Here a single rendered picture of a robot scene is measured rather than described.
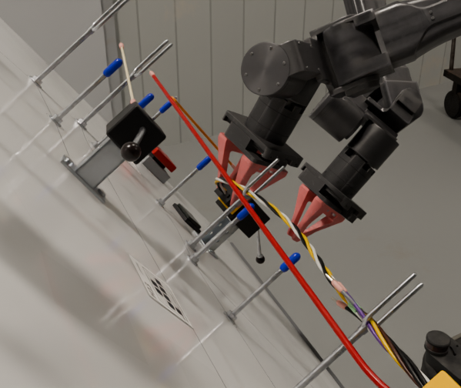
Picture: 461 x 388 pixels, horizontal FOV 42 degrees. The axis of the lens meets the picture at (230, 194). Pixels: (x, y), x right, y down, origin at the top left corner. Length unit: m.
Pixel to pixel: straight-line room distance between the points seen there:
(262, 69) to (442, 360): 1.37
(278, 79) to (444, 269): 2.17
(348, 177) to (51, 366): 0.70
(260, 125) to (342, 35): 0.14
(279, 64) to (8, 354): 0.51
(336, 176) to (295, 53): 0.27
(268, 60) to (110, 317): 0.42
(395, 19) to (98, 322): 0.52
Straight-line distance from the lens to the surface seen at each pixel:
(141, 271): 0.41
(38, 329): 0.23
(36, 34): 3.21
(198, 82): 3.66
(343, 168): 0.87
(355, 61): 0.70
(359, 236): 2.87
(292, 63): 0.65
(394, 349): 0.47
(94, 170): 0.48
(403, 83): 0.94
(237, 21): 3.69
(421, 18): 0.71
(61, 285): 0.28
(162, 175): 0.99
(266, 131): 0.73
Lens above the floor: 1.54
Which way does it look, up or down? 29 degrees down
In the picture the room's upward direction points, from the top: straight up
